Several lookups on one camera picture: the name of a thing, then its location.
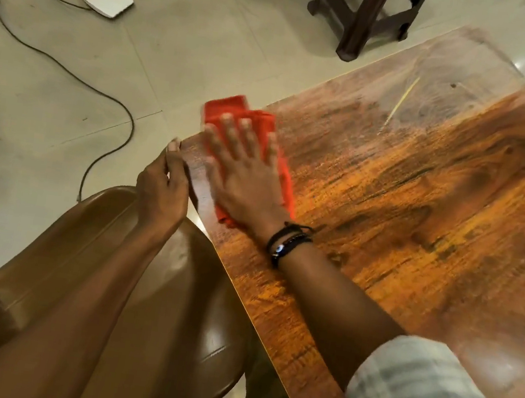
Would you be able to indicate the person's right forearm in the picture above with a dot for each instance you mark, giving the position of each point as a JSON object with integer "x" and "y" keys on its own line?
{"x": 339, "y": 312}

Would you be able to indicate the person's left forearm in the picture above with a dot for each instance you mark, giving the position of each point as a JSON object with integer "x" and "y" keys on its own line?
{"x": 83, "y": 317}

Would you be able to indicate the red cleaning cloth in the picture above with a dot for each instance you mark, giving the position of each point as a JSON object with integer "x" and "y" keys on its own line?
{"x": 229, "y": 105}

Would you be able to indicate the person's right hand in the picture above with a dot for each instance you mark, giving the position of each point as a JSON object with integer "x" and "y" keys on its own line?
{"x": 245, "y": 184}

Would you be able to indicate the wooden table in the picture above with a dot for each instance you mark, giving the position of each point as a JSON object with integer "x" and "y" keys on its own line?
{"x": 435, "y": 205}

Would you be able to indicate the person's left hand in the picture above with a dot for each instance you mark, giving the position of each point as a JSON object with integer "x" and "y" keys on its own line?
{"x": 164, "y": 193}

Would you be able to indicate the brown wooden chair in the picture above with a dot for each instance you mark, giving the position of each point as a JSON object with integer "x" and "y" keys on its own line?
{"x": 179, "y": 315}

